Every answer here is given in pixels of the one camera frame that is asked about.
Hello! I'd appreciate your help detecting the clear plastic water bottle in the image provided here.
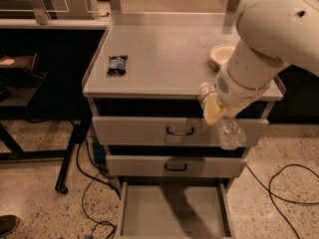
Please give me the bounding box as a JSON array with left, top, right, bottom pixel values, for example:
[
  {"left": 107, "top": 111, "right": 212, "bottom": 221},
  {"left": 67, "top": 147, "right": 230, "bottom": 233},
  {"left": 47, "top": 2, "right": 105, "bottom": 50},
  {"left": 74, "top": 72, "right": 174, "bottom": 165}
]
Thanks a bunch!
[{"left": 198, "top": 83, "right": 246, "bottom": 150}]

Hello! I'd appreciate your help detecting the grey bottom drawer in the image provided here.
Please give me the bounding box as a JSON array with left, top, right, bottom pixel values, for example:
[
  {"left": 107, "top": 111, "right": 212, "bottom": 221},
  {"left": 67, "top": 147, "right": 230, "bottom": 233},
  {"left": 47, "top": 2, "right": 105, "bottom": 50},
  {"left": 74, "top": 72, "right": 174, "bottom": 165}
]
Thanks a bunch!
[{"left": 115, "top": 182, "right": 235, "bottom": 239}]

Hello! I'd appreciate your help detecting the grey drawer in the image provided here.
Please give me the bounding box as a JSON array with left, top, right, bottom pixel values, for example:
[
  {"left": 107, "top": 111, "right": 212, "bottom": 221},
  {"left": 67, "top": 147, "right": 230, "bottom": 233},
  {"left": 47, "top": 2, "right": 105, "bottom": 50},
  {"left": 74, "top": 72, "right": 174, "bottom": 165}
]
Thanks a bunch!
[
  {"left": 107, "top": 155, "right": 246, "bottom": 178},
  {"left": 93, "top": 117, "right": 268, "bottom": 146},
  {"left": 115, "top": 182, "right": 235, "bottom": 239}
]

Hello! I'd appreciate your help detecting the dark shoe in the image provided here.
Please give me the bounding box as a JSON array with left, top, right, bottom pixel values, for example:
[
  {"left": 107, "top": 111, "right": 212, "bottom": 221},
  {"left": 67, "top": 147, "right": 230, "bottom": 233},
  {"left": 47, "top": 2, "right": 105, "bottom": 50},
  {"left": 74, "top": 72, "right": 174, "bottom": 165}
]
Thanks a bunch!
[{"left": 0, "top": 215, "right": 19, "bottom": 238}]

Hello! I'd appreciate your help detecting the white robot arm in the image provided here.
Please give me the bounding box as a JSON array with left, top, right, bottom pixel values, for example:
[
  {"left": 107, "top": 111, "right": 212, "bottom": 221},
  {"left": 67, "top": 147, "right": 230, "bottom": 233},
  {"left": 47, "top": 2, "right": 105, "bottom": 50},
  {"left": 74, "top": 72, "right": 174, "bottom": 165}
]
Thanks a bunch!
[{"left": 199, "top": 0, "right": 319, "bottom": 125}]

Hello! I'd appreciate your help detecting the grey drawer cabinet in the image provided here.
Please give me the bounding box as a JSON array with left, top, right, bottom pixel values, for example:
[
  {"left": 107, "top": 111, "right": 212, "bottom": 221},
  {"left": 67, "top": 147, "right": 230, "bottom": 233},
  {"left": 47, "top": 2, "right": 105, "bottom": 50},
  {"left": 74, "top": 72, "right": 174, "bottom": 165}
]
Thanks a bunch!
[{"left": 81, "top": 11, "right": 287, "bottom": 239}]

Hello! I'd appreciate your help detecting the black floor cable left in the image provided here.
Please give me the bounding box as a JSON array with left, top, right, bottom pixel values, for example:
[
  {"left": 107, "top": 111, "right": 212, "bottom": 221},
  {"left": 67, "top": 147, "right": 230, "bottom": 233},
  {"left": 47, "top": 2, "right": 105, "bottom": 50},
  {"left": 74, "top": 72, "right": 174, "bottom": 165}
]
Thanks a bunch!
[{"left": 75, "top": 134, "right": 122, "bottom": 239}]

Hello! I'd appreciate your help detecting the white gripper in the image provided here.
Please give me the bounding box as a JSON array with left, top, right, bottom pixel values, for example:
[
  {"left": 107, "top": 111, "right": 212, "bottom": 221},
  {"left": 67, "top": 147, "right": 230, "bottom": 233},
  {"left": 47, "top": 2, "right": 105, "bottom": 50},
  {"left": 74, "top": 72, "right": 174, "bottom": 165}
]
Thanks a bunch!
[{"left": 203, "top": 64, "right": 270, "bottom": 125}]

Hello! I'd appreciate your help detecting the black table frame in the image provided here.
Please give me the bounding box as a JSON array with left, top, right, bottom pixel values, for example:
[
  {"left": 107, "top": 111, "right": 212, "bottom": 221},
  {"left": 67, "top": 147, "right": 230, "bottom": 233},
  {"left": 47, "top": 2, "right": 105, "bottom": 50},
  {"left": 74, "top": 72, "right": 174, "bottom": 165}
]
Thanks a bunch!
[{"left": 0, "top": 53, "right": 93, "bottom": 195}]

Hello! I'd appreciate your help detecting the grey middle drawer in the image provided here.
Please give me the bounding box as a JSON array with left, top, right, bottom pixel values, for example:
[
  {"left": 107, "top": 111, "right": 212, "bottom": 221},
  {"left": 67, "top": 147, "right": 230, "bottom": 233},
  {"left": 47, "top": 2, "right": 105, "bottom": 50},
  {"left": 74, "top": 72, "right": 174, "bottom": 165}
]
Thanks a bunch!
[{"left": 107, "top": 155, "right": 246, "bottom": 178}]

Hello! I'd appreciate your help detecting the black power adapter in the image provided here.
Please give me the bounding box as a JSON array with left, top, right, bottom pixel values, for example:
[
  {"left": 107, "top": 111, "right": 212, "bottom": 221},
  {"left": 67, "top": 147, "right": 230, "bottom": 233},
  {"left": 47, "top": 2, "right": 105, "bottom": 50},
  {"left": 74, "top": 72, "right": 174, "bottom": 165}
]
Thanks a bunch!
[{"left": 92, "top": 141, "right": 106, "bottom": 164}]

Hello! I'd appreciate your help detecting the grey top drawer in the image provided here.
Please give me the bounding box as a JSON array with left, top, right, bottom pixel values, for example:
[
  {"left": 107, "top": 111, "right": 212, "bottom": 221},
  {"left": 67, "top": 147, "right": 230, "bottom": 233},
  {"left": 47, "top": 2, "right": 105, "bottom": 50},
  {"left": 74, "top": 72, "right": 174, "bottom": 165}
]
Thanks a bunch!
[{"left": 93, "top": 117, "right": 268, "bottom": 146}]

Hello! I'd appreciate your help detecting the dark blue snack bar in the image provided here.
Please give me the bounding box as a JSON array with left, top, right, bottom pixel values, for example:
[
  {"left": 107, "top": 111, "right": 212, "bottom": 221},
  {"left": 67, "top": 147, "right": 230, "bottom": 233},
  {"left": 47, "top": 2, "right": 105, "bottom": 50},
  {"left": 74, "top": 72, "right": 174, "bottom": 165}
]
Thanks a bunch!
[{"left": 107, "top": 55, "right": 128, "bottom": 76}]

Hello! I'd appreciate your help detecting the white paper bowl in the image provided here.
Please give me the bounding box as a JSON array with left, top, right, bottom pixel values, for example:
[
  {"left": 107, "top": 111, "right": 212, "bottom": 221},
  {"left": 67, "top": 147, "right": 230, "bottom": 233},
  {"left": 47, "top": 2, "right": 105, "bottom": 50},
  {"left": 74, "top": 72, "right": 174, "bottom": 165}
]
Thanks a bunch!
[{"left": 208, "top": 44, "right": 235, "bottom": 72}]

